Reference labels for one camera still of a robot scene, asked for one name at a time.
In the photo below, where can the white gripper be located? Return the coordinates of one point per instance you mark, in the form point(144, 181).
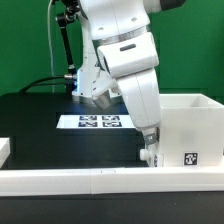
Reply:
point(141, 97)

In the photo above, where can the white drawer cabinet box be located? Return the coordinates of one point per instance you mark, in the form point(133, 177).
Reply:
point(191, 132)

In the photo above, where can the white drawer tray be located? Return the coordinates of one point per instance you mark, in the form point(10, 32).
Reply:
point(148, 154)
point(159, 160)

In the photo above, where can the white front drawer tray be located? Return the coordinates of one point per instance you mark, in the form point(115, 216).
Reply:
point(159, 160)

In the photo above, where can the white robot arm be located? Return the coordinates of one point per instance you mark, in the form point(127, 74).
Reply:
point(126, 51)

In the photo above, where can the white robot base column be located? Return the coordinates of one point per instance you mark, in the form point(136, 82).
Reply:
point(90, 83)

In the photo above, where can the marker tag sheet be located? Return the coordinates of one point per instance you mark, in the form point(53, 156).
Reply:
point(94, 122)

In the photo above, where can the white front fence bar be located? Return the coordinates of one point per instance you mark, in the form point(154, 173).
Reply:
point(114, 180)

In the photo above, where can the white fence bar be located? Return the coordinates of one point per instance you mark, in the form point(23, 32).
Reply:
point(114, 180)
point(4, 150)

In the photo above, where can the white left fence bar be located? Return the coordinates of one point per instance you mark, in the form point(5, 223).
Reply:
point(4, 150)

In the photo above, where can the black camera stand pole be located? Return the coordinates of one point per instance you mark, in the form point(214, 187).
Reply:
point(63, 19)

